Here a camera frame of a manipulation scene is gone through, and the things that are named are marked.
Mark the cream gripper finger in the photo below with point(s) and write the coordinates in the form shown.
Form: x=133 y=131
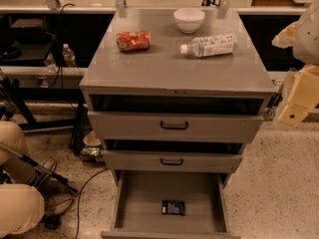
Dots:
x=291 y=115
x=286 y=37

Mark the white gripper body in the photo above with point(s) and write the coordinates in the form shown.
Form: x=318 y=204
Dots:
x=307 y=39

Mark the dark blue rxbar wrapper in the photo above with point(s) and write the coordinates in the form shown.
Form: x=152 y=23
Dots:
x=172 y=207

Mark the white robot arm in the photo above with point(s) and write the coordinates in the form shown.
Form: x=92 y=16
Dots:
x=305 y=48

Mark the grey metal drawer cabinet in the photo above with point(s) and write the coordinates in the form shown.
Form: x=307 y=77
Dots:
x=161 y=80

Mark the grey middle drawer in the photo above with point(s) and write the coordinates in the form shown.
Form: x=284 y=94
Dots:
x=171 y=161

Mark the grey open bottom drawer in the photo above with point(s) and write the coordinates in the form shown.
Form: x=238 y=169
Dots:
x=138 y=214

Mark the grey top drawer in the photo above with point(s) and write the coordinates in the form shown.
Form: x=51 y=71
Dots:
x=175 y=127

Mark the clear plastic water bottle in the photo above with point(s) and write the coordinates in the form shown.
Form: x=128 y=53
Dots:
x=210 y=46

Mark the white ceramic bowl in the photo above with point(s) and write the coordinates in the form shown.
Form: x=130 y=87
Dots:
x=188 y=20

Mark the crushed orange soda can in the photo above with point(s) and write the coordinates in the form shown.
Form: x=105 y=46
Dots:
x=133 y=41

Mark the small water bottle on shelf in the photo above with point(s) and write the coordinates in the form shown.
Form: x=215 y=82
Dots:
x=69 y=56

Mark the black grey reacher stick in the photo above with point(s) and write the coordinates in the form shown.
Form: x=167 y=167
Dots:
x=40 y=167

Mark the black stand frame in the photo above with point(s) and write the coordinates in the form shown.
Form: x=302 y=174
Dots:
x=11 y=92

